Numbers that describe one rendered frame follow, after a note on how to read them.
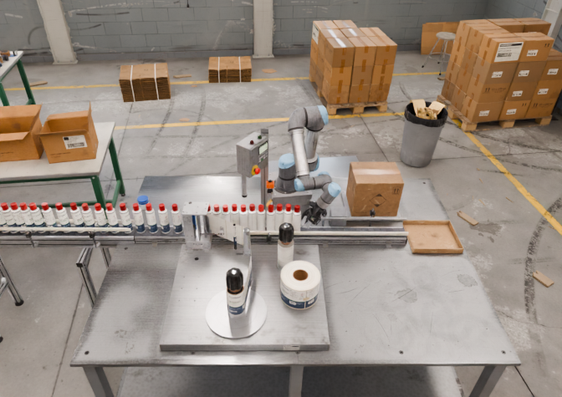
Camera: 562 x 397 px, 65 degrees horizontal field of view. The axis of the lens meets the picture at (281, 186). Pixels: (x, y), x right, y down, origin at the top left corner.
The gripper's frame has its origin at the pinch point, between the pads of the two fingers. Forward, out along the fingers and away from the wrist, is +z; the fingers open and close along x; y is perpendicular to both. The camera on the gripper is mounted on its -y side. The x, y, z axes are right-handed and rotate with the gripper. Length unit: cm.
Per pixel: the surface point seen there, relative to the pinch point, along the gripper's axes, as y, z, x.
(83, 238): 6, 71, -110
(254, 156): -1, -27, -48
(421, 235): -2, -29, 71
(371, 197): -17.9, -28.3, 34.9
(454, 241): 4, -38, 87
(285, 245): 31.4, -5.8, -16.4
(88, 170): -78, 92, -129
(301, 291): 58, -5, -8
